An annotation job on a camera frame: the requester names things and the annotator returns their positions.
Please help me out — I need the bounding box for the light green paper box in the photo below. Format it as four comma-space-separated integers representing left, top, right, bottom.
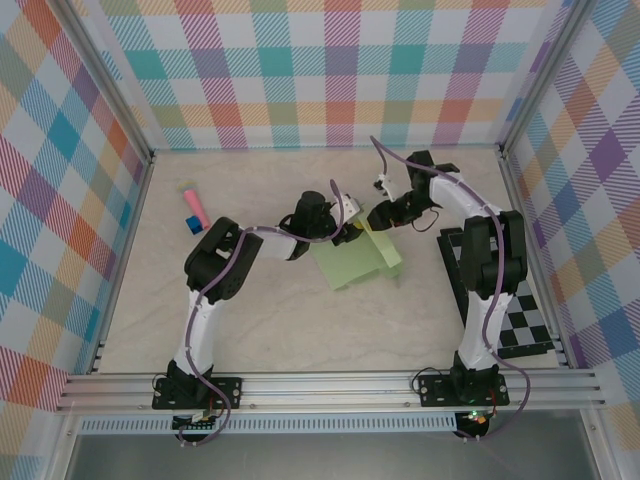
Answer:
312, 204, 404, 291

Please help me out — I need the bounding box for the pink cylinder toy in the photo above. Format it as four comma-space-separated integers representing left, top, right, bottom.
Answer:
177, 180, 209, 224

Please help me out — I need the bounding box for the black white checkerboard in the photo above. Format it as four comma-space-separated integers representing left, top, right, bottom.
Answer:
437, 228, 556, 360

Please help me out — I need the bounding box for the grey metal panel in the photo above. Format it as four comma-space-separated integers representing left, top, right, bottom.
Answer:
64, 432, 601, 480

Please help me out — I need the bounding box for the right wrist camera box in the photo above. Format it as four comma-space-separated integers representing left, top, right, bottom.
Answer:
373, 172, 397, 199

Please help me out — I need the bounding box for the aluminium side rail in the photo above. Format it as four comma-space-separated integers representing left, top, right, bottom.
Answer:
88, 152, 156, 375
497, 144, 574, 370

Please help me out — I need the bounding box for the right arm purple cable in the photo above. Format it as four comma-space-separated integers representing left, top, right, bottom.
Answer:
369, 135, 531, 444

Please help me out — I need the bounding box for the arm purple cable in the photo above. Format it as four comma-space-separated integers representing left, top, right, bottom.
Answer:
174, 179, 351, 448
369, 135, 531, 444

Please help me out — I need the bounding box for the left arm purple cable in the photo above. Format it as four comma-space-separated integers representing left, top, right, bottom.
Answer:
174, 179, 351, 448

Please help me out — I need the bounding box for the wide aluminium base rail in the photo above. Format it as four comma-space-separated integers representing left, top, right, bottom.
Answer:
55, 370, 609, 414

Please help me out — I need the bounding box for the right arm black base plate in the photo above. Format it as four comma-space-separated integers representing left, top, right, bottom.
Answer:
417, 374, 511, 407

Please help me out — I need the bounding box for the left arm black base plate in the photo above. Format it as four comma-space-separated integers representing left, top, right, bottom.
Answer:
152, 375, 245, 411

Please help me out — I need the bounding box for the aluminium frame post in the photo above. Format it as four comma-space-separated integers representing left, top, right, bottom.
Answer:
497, 0, 601, 159
58, 0, 156, 166

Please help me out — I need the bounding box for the slotted grey cable duct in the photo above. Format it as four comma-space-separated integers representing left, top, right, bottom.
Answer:
79, 413, 459, 435

